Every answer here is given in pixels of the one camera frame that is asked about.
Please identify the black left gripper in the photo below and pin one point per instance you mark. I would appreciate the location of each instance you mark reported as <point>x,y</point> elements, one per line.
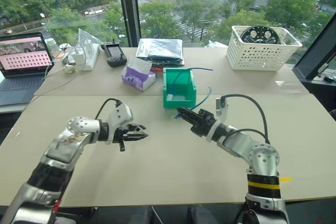
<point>119,136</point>

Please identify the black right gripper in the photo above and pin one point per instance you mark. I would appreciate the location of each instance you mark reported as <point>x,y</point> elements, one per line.
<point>203,125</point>

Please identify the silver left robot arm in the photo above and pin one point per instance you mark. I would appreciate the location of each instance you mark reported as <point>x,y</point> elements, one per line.
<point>65,144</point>

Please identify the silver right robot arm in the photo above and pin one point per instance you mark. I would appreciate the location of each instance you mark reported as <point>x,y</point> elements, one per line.
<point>262,155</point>

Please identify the green plastic bin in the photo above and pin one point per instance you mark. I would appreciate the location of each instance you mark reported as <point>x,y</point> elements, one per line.
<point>183,104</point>

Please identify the white coupler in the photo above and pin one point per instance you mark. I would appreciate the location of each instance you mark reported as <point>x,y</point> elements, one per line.
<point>170,97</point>

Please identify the purple tissue pack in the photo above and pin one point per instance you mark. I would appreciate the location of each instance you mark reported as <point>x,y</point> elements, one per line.
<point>136,78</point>

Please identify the red flat item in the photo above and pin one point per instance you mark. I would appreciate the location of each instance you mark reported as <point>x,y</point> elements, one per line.
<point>157,68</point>

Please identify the silver foil bag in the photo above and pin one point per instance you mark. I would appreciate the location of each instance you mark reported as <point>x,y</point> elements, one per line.
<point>161,48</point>

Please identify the white plastic bag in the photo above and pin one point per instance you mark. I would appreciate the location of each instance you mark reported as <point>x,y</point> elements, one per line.
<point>216,44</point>

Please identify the black remote controller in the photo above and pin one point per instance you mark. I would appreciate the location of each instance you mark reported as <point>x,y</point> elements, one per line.
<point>115,53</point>

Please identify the white perforated plastic basket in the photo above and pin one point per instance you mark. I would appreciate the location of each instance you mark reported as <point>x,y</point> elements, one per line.
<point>257,56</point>

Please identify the small round white object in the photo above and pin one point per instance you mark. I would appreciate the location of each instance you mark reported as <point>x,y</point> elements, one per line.
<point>69,68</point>

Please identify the black round device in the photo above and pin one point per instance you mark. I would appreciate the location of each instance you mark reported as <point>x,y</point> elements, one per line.
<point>260,36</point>

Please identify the clear plastic bag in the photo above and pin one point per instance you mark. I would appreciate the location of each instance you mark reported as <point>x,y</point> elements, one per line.
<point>86,37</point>

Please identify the yellow tape strip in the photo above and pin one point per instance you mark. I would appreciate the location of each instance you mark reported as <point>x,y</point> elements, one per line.
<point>286,179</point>

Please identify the clear plastic cup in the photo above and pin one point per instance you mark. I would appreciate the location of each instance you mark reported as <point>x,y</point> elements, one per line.
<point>52,45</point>

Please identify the laptop computer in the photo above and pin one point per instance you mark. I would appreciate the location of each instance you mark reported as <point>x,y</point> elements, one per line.
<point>23,87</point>

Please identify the small black object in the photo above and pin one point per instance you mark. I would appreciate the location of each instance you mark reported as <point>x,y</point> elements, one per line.
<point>328,78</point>

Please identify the dark slanted window beam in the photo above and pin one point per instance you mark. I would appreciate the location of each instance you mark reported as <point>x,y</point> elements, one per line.
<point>317,48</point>

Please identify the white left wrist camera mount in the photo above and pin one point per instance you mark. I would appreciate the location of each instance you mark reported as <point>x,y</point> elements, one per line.
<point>120,116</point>

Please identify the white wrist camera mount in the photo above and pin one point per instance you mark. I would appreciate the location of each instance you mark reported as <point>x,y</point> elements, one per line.
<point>222,115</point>
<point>120,116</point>

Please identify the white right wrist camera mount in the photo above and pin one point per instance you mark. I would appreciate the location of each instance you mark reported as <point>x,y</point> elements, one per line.
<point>222,115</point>

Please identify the dark window frame pillar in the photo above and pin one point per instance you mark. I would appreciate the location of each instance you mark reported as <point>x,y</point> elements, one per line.
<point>128,6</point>

